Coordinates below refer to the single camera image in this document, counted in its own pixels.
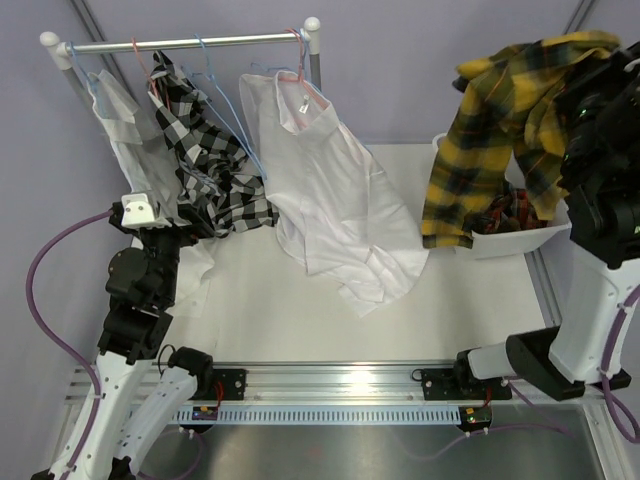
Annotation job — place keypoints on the metal clothes rack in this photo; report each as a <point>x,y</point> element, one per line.
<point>61,52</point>

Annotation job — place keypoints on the white plastic basket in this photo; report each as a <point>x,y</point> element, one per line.
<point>516,242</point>

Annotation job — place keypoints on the light blue wire hanger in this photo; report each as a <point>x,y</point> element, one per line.
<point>280,67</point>

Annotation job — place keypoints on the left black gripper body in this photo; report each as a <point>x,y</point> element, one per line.
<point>165,246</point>

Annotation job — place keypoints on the red brown plaid shirt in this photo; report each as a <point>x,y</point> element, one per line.
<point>510,211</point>

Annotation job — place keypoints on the white shirt on blue hanger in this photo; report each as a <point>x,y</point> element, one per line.
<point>150,168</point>

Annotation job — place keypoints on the aluminium mounting rail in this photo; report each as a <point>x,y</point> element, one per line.
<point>314,384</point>

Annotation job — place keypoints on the pink hanger of checkered shirt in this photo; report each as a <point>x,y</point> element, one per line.
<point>140,60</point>

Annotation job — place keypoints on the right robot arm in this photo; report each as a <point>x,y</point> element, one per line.
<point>600,172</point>

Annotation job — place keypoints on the blue hanger far left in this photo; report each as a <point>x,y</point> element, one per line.
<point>82,62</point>

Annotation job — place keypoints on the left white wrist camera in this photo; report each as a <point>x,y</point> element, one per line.
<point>141,210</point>

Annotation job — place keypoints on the white slotted cable duct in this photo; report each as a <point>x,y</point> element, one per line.
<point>318,415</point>

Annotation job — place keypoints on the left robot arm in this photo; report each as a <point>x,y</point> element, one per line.
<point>108,441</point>

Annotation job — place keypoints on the white shirt on pink hanger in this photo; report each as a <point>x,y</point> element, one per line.
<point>339,214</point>

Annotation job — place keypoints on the black white checkered shirt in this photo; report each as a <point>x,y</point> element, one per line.
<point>210,160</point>

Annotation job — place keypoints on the pink hanger of white shirt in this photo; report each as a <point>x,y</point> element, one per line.
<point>300,65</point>

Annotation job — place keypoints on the yellow black plaid shirt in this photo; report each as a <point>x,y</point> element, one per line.
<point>507,113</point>

